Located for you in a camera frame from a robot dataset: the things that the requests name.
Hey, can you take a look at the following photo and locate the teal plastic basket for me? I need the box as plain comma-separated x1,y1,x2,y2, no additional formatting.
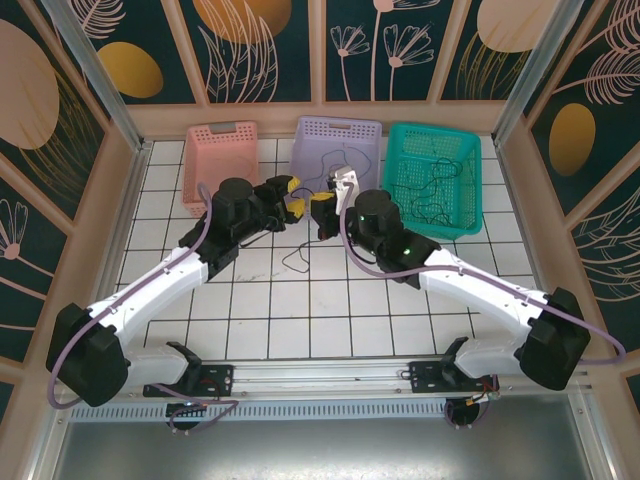
382,123,484,237

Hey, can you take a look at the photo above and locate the aluminium frame post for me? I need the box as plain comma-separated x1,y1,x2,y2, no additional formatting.
492,0,586,146
42,0,153,156

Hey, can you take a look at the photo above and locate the aluminium mounting rail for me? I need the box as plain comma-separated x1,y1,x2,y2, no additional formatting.
47,353,596,401

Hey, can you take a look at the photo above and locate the purple plastic basket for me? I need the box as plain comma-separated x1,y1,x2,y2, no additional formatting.
288,115,385,204

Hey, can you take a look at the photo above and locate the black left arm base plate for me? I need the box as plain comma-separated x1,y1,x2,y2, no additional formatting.
143,363,236,399

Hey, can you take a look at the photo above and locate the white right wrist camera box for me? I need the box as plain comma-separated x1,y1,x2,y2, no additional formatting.
328,166,359,214

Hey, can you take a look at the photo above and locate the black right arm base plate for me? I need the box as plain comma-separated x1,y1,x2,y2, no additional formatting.
408,359,501,396

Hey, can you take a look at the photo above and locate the black round cable port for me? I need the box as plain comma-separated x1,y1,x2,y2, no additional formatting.
166,402,210,435
443,397,494,431

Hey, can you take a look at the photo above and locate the pink plastic basket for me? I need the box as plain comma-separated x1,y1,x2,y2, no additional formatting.
180,119,260,217

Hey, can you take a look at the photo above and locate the grey metal sheet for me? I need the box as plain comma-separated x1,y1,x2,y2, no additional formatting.
29,394,616,480

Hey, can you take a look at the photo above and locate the perforated grey cable duct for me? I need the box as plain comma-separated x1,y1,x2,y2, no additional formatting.
67,403,451,422

